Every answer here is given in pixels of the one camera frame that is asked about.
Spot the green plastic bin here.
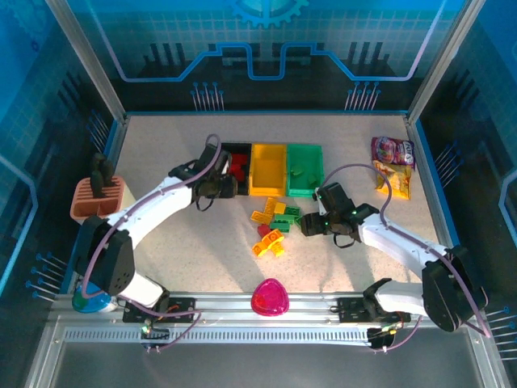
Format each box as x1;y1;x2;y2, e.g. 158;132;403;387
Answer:
285;144;325;199

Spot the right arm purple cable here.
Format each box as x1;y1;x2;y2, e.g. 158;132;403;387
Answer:
322;162;492;352

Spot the pink triangular plastic container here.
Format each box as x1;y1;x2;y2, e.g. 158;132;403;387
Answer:
250;277;290;318

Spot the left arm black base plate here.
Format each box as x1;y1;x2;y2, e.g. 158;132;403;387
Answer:
122;297;198;324

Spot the yellow snack bag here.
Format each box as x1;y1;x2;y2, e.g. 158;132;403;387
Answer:
372;159;413;202

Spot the grey slotted cable duct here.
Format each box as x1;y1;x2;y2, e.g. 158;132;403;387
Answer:
63;327;375;344

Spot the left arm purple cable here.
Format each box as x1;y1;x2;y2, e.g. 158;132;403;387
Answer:
82;133;202;352

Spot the aluminium mounting rail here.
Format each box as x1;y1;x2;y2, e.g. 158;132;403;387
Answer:
50;291;484;329

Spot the aluminium frame post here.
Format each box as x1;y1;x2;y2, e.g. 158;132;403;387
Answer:
406;0;485;125
44;0;129;124

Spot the aluminium table side rail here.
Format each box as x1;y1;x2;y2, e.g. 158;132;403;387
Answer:
60;116;129;292
406;116;481;294

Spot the black plastic bin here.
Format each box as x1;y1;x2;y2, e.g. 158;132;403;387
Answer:
220;141;254;197

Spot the black connector box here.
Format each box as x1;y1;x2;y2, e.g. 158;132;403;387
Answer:
140;326;170;353
366;325;399;353

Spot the yellow plastic bin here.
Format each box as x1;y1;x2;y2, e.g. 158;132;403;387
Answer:
248;143;288;198

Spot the purple snack bag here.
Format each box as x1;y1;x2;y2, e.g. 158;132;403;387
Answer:
370;136;417;167

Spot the pink cream knife block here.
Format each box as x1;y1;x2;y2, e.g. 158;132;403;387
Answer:
69;174;137;221

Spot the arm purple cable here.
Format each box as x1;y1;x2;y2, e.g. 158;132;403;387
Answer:
82;133;202;352
322;162;492;352

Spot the blue container green cap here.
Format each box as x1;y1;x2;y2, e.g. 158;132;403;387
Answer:
71;280;118;314

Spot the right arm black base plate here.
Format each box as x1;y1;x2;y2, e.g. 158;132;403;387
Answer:
337;297;412;324

